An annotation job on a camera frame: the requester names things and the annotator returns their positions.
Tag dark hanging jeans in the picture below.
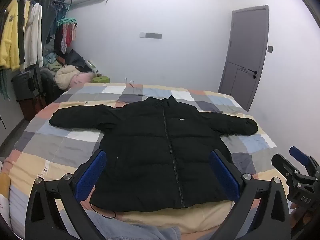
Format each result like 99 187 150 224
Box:
39 0 58 52

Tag grey and white wall panel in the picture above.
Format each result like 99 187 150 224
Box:
139 32 163 40

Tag person's blue denim pants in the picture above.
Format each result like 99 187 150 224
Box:
79 208 182 240

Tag white hoodie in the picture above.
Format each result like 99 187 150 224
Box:
23 3 44 68

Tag thin black cord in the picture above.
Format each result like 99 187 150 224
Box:
90 203 117 219

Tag black puffer jacket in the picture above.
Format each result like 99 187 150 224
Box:
49 95 258 212

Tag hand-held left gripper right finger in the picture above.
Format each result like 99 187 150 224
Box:
209 149 292 240

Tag green stool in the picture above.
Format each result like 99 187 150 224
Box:
92 75 110 84

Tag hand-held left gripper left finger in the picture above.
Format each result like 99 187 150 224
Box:
25 149 108 240

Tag pink pillow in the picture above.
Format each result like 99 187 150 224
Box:
71 71 95 87

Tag teal clip hanger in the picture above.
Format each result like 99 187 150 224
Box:
57 17 78 27

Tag grey door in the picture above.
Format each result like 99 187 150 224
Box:
218 5 270 112

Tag cream fleece coat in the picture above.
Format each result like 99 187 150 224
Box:
54 65 81 91

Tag black suitcase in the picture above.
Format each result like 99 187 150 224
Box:
11 65 48 121

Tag dark hanging garment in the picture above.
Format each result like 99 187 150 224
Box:
17 0 26 67

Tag dark jacket pile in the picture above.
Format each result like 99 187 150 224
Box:
65 49 93 73

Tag yellow hoodie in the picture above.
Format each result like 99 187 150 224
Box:
0 0 21 71

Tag person's right hand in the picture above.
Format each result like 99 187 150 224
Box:
289 201 308 233

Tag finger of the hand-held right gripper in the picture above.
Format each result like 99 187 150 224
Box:
289 146 320 179
271 153 302 182

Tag patchwork checked blanket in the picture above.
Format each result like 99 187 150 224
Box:
0 82 278 240

